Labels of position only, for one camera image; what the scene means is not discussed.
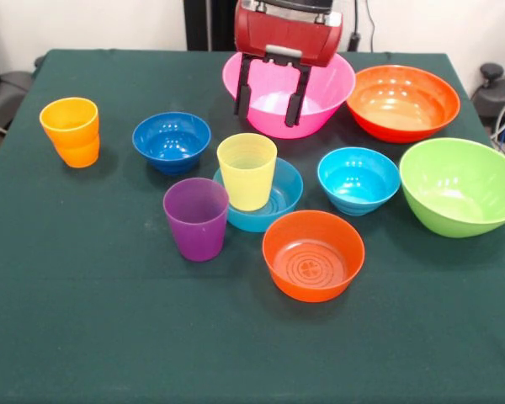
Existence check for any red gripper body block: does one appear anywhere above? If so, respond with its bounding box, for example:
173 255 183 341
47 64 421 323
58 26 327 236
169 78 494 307
233 0 344 69

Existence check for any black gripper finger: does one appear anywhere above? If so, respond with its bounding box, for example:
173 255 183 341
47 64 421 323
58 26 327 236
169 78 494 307
284 64 315 128
233 53 254 117

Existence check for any large pink bowl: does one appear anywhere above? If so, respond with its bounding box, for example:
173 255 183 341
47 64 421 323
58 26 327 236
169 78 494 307
221 50 357 141

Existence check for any medium blue bowl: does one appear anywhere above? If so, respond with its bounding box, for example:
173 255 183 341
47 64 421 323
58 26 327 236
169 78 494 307
212 157 305 233

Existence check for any small dark blue bowl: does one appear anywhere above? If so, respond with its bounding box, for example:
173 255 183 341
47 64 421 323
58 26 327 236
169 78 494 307
131 111 212 177

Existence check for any yellow plastic cup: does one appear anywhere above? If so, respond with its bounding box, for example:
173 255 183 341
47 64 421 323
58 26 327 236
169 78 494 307
216 132 279 212

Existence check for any small cyan bowl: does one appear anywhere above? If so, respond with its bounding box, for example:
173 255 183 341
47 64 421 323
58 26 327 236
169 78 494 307
316 146 401 217

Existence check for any purple plastic cup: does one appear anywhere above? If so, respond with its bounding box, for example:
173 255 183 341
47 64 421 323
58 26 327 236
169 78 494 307
162 177 230 263

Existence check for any small orange bowl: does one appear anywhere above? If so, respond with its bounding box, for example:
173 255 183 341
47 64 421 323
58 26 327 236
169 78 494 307
262 210 366 303

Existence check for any large red-orange bowl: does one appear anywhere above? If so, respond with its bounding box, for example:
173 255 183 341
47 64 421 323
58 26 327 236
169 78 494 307
345 64 461 145

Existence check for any orange plastic cup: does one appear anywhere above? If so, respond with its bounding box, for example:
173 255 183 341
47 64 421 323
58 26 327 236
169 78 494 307
39 97 101 169

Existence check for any large lime green bowl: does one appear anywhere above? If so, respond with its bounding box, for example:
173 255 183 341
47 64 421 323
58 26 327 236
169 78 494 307
398 137 505 239

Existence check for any dark green table cloth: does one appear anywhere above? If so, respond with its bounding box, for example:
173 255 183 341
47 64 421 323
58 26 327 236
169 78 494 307
0 49 505 404

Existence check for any black wall cable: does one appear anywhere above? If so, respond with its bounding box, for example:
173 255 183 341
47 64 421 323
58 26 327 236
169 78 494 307
348 0 376 54

